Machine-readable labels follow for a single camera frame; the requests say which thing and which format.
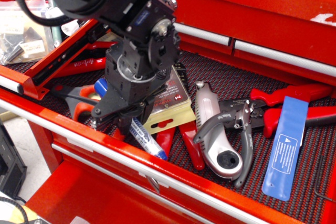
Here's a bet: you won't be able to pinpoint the silver utility knife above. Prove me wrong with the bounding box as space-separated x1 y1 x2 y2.
193 81 243 180

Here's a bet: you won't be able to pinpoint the black red drawer liner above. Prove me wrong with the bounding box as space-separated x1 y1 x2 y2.
0 29 336 224

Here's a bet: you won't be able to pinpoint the red wire stripper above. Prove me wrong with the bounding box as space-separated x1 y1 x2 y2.
54 41 117 78

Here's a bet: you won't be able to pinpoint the blue white marker pen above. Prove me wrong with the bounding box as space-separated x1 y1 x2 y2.
94 78 167 161

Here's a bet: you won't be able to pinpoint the black allen key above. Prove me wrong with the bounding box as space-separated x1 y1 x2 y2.
314 155 335 204

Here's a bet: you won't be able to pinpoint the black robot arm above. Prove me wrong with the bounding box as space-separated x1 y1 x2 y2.
17 0 181 134

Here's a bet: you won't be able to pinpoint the red small open drawer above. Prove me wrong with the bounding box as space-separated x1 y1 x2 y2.
0 0 116 101

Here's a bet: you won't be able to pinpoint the red crimping tool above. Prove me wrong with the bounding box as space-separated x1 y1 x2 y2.
218 83 336 138

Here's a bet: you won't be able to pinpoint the red handled pliers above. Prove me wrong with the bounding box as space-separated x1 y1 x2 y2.
156 121 205 170

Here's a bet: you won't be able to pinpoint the red tool chest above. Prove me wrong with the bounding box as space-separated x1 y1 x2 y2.
1 0 335 223

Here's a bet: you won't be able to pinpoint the drill bit set case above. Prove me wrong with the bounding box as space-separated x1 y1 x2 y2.
144 68 195 134

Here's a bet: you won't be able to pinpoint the black white marker lower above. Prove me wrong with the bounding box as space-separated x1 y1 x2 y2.
61 19 80 36

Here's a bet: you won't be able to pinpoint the orange grey scissors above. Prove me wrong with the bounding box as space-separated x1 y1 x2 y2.
50 84 100 121

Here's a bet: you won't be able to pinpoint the silver cabinet lock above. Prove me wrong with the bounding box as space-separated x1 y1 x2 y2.
163 0 178 10

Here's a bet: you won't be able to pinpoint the teal pen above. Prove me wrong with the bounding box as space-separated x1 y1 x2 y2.
46 0 62 48

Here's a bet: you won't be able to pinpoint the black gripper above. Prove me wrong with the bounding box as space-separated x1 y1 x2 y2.
91 40 172 135

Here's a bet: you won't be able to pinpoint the black box on floor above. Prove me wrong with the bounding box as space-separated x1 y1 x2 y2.
1 121 27 199

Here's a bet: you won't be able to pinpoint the grey handled flush cutters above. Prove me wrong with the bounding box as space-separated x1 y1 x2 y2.
193 100 255 188

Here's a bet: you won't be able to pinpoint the blue plastic pry tool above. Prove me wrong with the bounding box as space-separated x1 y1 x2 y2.
262 97 309 201

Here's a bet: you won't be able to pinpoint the plastic bag of parts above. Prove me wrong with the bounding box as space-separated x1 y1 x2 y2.
1 1 54 65

